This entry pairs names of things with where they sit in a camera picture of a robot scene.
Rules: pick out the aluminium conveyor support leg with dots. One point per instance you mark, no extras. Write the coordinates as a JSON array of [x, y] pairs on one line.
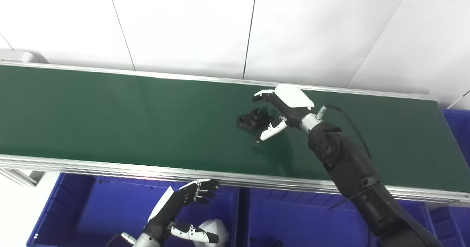
[[24, 177]]

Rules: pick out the grey conveyor motor cover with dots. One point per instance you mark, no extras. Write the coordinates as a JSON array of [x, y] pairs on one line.
[[20, 56]]

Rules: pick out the white plastic part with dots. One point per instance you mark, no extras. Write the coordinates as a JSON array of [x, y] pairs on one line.
[[218, 226]]

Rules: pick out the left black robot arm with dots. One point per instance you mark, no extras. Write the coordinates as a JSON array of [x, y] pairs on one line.
[[147, 240]]

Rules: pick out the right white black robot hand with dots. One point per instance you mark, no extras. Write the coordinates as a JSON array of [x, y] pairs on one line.
[[292, 105]]

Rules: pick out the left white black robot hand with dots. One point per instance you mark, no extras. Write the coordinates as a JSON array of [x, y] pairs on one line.
[[169, 208]]

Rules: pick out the green conveyor belt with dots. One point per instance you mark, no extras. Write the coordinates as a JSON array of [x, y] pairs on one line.
[[147, 122]]

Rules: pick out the black flanged metal part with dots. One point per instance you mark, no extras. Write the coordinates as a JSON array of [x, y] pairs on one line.
[[253, 118]]

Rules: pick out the blue plastic bin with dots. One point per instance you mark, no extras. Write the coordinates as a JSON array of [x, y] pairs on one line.
[[459, 136], [301, 217], [451, 225], [99, 210]]

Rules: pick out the aluminium conveyor side rail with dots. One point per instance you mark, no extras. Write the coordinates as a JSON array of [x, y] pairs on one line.
[[165, 75], [110, 167]]

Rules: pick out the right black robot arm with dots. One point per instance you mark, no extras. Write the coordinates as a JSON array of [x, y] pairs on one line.
[[352, 166]]

